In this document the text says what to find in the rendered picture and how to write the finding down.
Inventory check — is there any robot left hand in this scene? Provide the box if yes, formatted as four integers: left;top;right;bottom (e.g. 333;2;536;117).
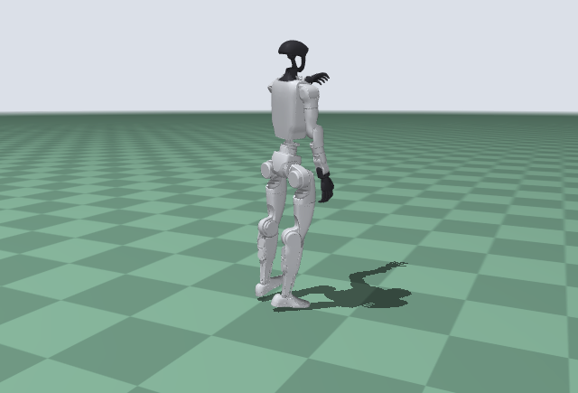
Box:
304;72;330;85

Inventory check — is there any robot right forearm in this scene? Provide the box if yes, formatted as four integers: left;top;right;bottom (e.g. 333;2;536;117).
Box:
310;126;329;175

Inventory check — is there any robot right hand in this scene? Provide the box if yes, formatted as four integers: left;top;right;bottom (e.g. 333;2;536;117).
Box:
316;167;334;202

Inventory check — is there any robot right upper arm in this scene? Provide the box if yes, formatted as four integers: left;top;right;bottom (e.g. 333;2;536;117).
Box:
299;84;320;139

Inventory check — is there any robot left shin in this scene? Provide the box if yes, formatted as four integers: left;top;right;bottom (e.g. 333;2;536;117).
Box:
257;220;278;285

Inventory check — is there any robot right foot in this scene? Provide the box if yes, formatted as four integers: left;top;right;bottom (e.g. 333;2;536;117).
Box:
271;294;310;308

